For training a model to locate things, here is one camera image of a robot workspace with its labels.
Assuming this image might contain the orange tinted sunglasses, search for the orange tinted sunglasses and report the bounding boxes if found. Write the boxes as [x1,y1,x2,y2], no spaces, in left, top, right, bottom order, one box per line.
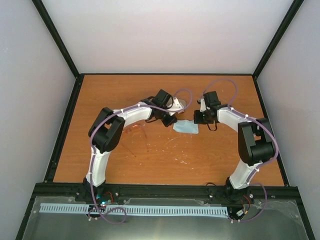
[120,123,149,158]

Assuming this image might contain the light blue slotted cable duct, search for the light blue slotted cable duct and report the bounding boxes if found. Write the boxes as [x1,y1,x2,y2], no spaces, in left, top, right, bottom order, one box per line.
[38,203,228,218]

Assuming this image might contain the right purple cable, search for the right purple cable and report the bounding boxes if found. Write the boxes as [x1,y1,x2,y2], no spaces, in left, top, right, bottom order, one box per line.
[199,78,279,223]

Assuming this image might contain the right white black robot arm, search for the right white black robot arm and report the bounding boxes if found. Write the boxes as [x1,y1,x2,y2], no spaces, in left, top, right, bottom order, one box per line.
[193,91,279,203]

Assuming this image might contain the light blue cleaning cloth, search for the light blue cleaning cloth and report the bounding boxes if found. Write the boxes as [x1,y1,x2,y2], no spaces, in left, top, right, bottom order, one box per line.
[173,119,199,134]

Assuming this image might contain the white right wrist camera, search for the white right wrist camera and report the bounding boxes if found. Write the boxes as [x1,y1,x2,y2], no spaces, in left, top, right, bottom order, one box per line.
[197,97,207,112]

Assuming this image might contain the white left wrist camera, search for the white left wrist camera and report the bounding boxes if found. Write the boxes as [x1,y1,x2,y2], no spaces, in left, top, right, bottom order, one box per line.
[168,97,186,117]

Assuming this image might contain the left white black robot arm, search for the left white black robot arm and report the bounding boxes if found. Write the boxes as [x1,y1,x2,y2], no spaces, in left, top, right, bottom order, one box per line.
[83,90,184,202]

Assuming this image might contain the brown plaid glasses case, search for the brown plaid glasses case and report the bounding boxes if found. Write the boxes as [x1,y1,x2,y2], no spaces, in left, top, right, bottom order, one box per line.
[166,97,189,113]

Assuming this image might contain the black aluminium frame rail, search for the black aluminium frame rail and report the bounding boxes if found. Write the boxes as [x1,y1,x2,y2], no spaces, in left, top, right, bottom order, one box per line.
[31,182,302,205]

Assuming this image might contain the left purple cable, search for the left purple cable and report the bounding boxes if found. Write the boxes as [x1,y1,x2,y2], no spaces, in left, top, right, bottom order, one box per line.
[89,88,193,224]

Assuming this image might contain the purple cable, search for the purple cable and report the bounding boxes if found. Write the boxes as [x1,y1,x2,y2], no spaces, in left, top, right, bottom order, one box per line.
[89,88,193,224]
[199,78,279,223]

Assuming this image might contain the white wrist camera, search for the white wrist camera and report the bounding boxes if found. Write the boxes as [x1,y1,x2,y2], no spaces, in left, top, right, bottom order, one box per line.
[168,97,186,117]
[197,97,207,112]

